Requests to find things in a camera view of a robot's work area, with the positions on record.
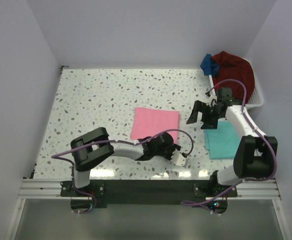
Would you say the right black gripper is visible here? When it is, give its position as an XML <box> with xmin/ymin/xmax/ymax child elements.
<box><xmin>186</xmin><ymin>100</ymin><xmax>223</xmax><ymax>130</ymax></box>

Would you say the pink t shirt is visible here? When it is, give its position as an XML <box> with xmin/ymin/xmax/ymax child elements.
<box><xmin>130</xmin><ymin>107</ymin><xmax>180</xmax><ymax>140</ymax></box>

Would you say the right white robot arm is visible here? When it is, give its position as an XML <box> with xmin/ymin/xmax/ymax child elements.
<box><xmin>187</xmin><ymin>87</ymin><xmax>278</xmax><ymax>197</ymax></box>

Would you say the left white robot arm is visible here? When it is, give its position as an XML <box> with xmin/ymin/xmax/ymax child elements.
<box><xmin>70</xmin><ymin>127</ymin><xmax>186</xmax><ymax>196</ymax></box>

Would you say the blue t shirt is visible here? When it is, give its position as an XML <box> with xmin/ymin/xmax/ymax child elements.
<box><xmin>200</xmin><ymin>54</ymin><xmax>220</xmax><ymax>77</ymax></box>

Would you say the folded teal t shirt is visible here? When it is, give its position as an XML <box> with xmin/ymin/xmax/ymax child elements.
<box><xmin>203</xmin><ymin>121</ymin><xmax>240</xmax><ymax>160</ymax></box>

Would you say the dark red t shirt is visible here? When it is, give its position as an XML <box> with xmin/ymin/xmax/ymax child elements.
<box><xmin>211</xmin><ymin>51</ymin><xmax>255</xmax><ymax>104</ymax></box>

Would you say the white plastic laundry basket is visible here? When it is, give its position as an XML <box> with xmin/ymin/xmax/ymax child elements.
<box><xmin>207</xmin><ymin>57</ymin><xmax>265</xmax><ymax>108</ymax></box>

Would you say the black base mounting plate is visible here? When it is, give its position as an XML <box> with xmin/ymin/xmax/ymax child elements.
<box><xmin>60</xmin><ymin>179</ymin><xmax>228</xmax><ymax>210</ymax></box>

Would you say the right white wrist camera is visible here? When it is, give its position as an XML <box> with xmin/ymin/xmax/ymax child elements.
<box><xmin>205</xmin><ymin>92</ymin><xmax>217</xmax><ymax>107</ymax></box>

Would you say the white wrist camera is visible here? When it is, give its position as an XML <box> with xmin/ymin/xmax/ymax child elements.
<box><xmin>205</xmin><ymin>92</ymin><xmax>217</xmax><ymax>107</ymax></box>
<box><xmin>171</xmin><ymin>150</ymin><xmax>187</xmax><ymax>167</ymax></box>

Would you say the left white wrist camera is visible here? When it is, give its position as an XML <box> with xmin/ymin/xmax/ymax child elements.
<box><xmin>171</xmin><ymin>150</ymin><xmax>187</xmax><ymax>167</ymax></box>

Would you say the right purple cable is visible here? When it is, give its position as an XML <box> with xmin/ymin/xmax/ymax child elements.
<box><xmin>180</xmin><ymin>79</ymin><xmax>279</xmax><ymax>209</ymax></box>

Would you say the purple cable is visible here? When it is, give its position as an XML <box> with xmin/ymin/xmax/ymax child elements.
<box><xmin>180</xmin><ymin>79</ymin><xmax>279</xmax><ymax>209</ymax></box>
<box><xmin>51</xmin><ymin>128</ymin><xmax>195</xmax><ymax>215</ymax></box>

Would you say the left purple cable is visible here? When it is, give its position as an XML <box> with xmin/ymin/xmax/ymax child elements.
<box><xmin>51</xmin><ymin>128</ymin><xmax>195</xmax><ymax>215</ymax></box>

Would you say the aluminium frame rail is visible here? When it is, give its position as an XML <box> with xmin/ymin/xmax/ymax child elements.
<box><xmin>17</xmin><ymin>179</ymin><xmax>281</xmax><ymax>200</ymax></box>

